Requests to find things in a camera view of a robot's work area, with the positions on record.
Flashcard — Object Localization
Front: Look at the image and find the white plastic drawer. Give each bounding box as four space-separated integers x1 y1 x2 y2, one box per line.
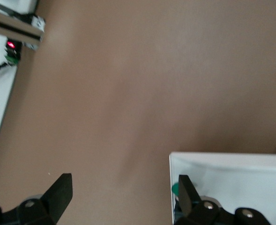
169 151 276 225

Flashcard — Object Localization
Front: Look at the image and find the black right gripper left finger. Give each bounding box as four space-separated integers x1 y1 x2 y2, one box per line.
1 173 73 225

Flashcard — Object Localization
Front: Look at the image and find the aluminium camera pole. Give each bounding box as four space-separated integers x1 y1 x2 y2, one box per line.
0 6 45 47

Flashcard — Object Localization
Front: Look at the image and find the green push button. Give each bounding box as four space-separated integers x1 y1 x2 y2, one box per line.
172 182 184 211

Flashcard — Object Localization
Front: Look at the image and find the circuit board with red light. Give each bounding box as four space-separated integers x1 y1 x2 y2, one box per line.
4 39 23 66

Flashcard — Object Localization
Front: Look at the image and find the metal pole bracket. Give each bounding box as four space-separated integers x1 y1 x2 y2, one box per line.
20 13 46 52

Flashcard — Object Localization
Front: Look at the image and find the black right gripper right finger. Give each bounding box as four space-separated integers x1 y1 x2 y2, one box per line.
175 174 223 225

